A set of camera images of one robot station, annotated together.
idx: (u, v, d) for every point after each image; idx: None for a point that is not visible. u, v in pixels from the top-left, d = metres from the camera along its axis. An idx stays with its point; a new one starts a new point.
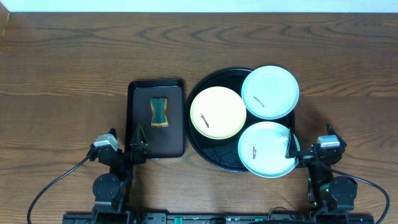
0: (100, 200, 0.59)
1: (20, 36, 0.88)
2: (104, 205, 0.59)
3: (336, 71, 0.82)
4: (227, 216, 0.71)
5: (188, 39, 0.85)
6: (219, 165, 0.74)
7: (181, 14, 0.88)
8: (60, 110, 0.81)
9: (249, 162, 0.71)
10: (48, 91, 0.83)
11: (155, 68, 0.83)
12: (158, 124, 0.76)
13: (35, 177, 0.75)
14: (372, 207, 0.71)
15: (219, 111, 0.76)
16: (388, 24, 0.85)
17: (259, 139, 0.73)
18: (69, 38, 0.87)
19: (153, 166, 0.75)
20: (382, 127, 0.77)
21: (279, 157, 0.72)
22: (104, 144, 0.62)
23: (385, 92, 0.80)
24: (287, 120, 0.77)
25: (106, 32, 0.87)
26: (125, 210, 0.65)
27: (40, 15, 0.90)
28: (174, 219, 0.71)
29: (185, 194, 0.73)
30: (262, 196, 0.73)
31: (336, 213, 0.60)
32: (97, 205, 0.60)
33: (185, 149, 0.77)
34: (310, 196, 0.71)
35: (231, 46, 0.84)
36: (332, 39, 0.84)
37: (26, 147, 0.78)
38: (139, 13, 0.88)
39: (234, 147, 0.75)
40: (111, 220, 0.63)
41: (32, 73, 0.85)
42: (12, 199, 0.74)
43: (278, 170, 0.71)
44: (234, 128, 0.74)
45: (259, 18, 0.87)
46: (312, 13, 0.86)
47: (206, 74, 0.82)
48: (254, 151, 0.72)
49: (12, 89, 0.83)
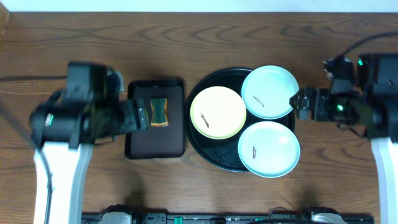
0: (76, 63, 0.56)
1: (20, 36, 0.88)
2: (78, 70, 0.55)
3: None
4: (227, 216, 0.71)
5: (188, 39, 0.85)
6: (219, 165, 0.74)
7: (181, 14, 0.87)
8: None
9: (249, 162, 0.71)
10: (47, 91, 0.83)
11: (155, 68, 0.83)
12: (158, 124, 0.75)
13: (35, 177, 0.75)
14: (370, 207, 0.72)
15: (219, 111, 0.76)
16: (388, 24, 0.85)
17: (259, 138, 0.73)
18: (68, 38, 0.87)
19: (153, 167, 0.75)
20: None
21: (280, 157, 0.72)
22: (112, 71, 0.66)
23: None
24: (288, 120, 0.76)
25: (106, 31, 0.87)
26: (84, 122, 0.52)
27: (40, 15, 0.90)
28: (175, 219, 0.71)
29: (185, 194, 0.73)
30: (262, 197, 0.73)
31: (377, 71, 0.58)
32: (69, 69, 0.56)
33: (185, 149, 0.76)
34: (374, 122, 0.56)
35: (231, 46, 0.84)
36: (332, 38, 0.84)
37: (25, 147, 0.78)
38: (138, 13, 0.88)
39: (234, 147, 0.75)
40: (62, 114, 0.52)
41: (32, 73, 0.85)
42: (12, 199, 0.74)
43: (278, 170, 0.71)
44: (234, 128, 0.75)
45: (259, 18, 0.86)
46: (313, 12, 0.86)
47: (206, 74, 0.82)
48: (254, 150, 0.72)
49: (12, 89, 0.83)
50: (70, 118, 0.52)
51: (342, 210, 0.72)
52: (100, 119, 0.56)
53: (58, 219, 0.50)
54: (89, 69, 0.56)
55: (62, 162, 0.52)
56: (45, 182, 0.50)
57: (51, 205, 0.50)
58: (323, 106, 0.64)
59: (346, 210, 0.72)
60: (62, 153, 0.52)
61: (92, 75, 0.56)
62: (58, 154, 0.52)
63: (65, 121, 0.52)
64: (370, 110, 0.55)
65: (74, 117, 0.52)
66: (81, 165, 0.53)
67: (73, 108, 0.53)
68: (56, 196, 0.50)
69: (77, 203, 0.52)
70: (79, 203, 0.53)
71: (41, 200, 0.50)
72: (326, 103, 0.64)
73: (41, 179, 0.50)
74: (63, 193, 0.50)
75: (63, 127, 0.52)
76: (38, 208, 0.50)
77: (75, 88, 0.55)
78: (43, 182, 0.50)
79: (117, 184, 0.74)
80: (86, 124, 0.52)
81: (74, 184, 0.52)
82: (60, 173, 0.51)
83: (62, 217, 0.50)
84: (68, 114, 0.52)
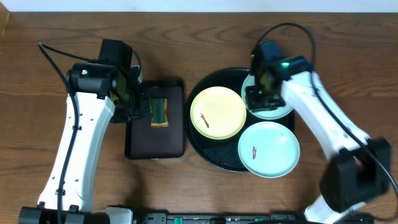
0: (110, 40, 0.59)
1: (20, 36, 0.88)
2: (111, 45, 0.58)
3: (336, 71, 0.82)
4: (227, 216, 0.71)
5: (188, 39, 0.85)
6: (219, 165, 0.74)
7: (181, 14, 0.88)
8: (60, 110, 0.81)
9: (250, 162, 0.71)
10: (47, 91, 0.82)
11: (155, 68, 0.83)
12: (158, 124, 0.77)
13: (35, 177, 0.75)
14: (372, 207, 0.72)
15: (219, 111, 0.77)
16: (388, 24, 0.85)
17: (259, 139, 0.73)
18: (68, 38, 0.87)
19: (153, 167, 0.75)
20: (383, 127, 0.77)
21: (279, 157, 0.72)
22: (137, 66, 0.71)
23: (385, 92, 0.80)
24: (287, 120, 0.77)
25: (106, 32, 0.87)
26: (112, 81, 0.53)
27: (40, 15, 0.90)
28: (175, 219, 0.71)
29: (185, 194, 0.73)
30: (263, 197, 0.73)
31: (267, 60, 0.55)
32: (104, 44, 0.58)
33: (185, 149, 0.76)
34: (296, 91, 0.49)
35: (231, 46, 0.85)
36: (332, 38, 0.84)
37: (26, 147, 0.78)
38: (139, 14, 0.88)
39: (234, 147, 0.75)
40: (93, 72, 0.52)
41: (32, 73, 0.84)
42: (12, 199, 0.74)
43: (278, 170, 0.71)
44: (232, 128, 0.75)
45: (259, 18, 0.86)
46: (312, 13, 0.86)
47: (206, 74, 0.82)
48: (254, 151, 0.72)
49: (12, 89, 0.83)
50: (99, 76, 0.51)
51: None
52: (122, 88, 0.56)
53: (76, 167, 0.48)
54: (122, 46, 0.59)
55: (88, 109, 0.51)
56: (69, 132, 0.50)
57: (72, 151, 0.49)
58: (251, 98, 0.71)
59: None
60: (88, 101, 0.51)
61: (122, 52, 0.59)
62: (86, 102, 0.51)
63: (94, 78, 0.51)
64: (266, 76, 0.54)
65: (102, 76, 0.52)
66: (103, 119, 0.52)
67: (104, 66, 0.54)
68: (78, 142, 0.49)
69: (94, 157, 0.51)
70: (95, 159, 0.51)
71: (63, 149, 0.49)
72: (253, 95, 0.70)
73: (68, 129, 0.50)
74: (83, 140, 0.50)
75: (91, 84, 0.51)
76: (58, 158, 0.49)
77: (105, 59, 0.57)
78: (68, 129, 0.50)
79: (117, 184, 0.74)
80: (112, 83, 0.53)
81: (96, 135, 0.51)
82: (84, 118, 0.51)
83: (80, 164, 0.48)
84: (96, 73, 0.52)
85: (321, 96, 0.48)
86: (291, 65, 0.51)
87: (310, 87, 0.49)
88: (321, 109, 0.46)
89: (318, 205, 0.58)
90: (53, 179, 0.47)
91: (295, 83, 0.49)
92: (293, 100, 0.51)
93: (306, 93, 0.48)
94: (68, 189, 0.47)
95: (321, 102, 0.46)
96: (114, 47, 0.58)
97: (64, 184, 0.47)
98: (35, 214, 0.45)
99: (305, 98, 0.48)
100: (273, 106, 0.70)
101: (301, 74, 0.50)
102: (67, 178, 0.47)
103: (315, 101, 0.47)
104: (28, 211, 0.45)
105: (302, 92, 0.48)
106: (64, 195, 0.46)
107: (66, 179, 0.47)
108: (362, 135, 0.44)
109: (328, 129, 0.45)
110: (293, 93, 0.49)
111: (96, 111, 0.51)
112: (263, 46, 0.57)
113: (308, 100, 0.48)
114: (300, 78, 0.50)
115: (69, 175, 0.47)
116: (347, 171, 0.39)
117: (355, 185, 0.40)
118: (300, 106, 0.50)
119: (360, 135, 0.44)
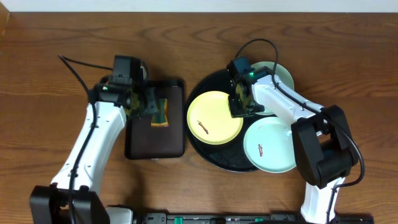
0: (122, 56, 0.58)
1: (19, 37, 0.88)
2: (124, 61, 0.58)
3: (336, 71, 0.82)
4: (227, 216, 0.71)
5: (188, 39, 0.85)
6: (227, 168, 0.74)
7: (181, 14, 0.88)
8: (60, 109, 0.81)
9: (257, 159, 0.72)
10: (48, 91, 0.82)
11: (155, 67, 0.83)
12: (158, 124, 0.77)
13: (34, 177, 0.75)
14: (372, 207, 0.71)
15: (217, 114, 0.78)
16: (388, 24, 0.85)
17: (262, 135, 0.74)
18: (68, 38, 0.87)
19: (153, 167, 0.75)
20: (382, 127, 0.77)
21: (282, 153, 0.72)
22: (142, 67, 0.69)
23: (385, 92, 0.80)
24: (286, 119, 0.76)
25: (106, 32, 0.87)
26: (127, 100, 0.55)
27: (40, 15, 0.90)
28: (175, 219, 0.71)
29: (185, 194, 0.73)
30: (262, 197, 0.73)
31: (243, 75, 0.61)
32: (117, 60, 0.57)
33: (185, 149, 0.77)
34: (263, 96, 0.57)
35: (231, 46, 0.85)
36: (332, 38, 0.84)
37: (25, 147, 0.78)
38: (138, 14, 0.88)
39: (238, 148, 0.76)
40: (112, 93, 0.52)
41: (32, 73, 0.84)
42: (13, 199, 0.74)
43: (283, 165, 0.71)
44: (232, 130, 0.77)
45: (259, 18, 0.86)
46: (313, 13, 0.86)
47: (206, 74, 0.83)
48: (260, 148, 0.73)
49: (12, 90, 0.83)
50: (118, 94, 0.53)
51: (342, 209, 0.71)
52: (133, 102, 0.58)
53: (91, 155, 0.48)
54: (133, 62, 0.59)
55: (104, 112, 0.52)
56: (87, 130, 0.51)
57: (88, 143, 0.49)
58: (233, 105, 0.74)
59: (346, 210, 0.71)
60: (107, 107, 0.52)
61: (134, 68, 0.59)
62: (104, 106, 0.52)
63: (114, 95, 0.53)
64: (238, 86, 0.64)
65: (122, 93, 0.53)
66: (117, 121, 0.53)
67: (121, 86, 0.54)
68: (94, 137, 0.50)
69: (105, 152, 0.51)
70: (105, 154, 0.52)
71: (79, 142, 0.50)
72: (234, 102, 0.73)
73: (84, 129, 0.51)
74: (100, 137, 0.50)
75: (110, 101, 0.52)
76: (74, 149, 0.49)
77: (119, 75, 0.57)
78: (85, 128, 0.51)
79: (117, 184, 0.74)
80: (127, 101, 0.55)
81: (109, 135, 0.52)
82: (101, 119, 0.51)
83: (94, 154, 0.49)
84: (115, 91, 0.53)
85: (280, 88, 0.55)
86: (259, 73, 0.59)
87: (270, 83, 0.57)
88: (282, 98, 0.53)
89: (308, 200, 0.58)
90: (66, 165, 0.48)
91: (259, 84, 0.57)
92: (263, 99, 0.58)
93: (267, 87, 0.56)
94: (81, 172, 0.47)
95: (281, 92, 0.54)
96: (127, 65, 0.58)
97: (78, 168, 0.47)
98: (46, 193, 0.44)
99: (268, 91, 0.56)
100: (252, 111, 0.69)
101: (267, 77, 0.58)
102: (81, 163, 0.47)
103: (276, 93, 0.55)
104: (40, 190, 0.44)
105: (265, 86, 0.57)
106: (77, 177, 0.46)
107: (79, 165, 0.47)
108: (317, 105, 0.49)
109: (288, 108, 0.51)
110: (260, 92, 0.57)
111: (112, 113, 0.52)
112: (236, 61, 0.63)
113: (271, 93, 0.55)
114: (264, 78, 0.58)
115: (83, 160, 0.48)
116: (310, 133, 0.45)
117: (319, 149, 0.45)
118: (268, 102, 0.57)
119: (317, 106, 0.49)
